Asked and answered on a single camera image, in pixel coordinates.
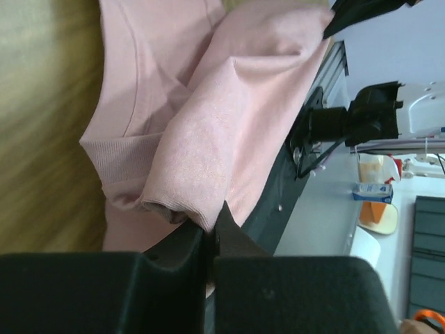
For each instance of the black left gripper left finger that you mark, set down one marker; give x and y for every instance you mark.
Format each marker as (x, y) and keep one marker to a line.
(159, 291)

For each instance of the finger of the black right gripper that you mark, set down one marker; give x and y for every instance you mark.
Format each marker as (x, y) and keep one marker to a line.
(350, 12)

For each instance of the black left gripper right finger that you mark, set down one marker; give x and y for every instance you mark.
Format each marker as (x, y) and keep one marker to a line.
(259, 293)

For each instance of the dusty pink graphic t-shirt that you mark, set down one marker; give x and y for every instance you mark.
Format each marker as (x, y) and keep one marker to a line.
(195, 105)

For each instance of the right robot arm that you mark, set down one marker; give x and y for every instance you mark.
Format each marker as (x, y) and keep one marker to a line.
(381, 88)

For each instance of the blue white carton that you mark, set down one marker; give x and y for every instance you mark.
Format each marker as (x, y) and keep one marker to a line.
(373, 192)

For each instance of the orange beige object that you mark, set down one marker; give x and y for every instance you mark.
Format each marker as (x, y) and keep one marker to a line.
(378, 217)

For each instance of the grey drawer cabinet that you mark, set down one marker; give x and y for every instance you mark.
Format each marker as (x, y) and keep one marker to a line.
(426, 279)

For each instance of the aluminium frame rail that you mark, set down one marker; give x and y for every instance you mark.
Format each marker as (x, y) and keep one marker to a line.
(332, 75)

